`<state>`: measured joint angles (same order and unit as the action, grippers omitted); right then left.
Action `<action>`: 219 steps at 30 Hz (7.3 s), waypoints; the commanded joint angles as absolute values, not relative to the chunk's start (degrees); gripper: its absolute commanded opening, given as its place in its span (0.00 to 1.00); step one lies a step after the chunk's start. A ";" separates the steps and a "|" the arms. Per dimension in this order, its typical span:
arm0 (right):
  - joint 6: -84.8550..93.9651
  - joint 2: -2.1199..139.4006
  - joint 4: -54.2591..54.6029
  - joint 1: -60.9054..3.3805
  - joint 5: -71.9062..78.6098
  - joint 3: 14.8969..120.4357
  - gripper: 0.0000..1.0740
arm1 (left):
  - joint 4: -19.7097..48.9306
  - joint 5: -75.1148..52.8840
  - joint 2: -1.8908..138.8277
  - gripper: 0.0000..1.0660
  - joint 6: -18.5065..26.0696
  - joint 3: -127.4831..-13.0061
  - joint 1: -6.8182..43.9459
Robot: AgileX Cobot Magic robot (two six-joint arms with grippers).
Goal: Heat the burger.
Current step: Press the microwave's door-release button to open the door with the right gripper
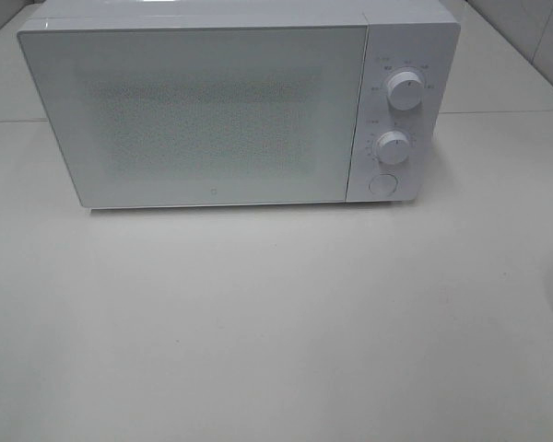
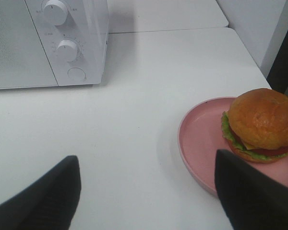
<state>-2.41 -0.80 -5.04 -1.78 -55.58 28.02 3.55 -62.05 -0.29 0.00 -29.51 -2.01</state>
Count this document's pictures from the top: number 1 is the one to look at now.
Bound white microwave knob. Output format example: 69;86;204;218
384;67;425;111
375;130;411;166

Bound white microwave door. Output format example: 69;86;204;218
18;27;367;209

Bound white microwave oven body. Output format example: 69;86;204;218
17;1;461;207

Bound upper white microwave knob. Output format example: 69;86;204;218
384;67;425;111

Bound lower white microwave knob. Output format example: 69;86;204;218
375;130;411;166

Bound round white door button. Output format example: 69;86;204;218
369;173;398;198

